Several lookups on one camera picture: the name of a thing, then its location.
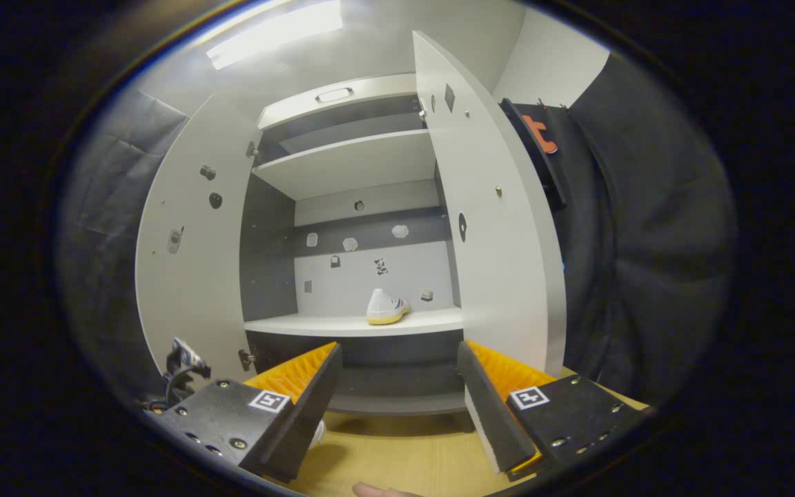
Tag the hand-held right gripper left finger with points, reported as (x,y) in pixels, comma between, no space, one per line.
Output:
(301,414)

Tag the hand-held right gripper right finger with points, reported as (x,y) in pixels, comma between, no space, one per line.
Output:
(491,414)

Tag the white cabinet door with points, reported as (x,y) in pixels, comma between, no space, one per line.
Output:
(501,276)
(183,310)

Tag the white shoe cabinet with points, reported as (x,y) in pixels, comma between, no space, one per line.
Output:
(349,166)

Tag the black backdrop cloth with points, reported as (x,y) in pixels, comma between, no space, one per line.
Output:
(646,241)
(108,207)

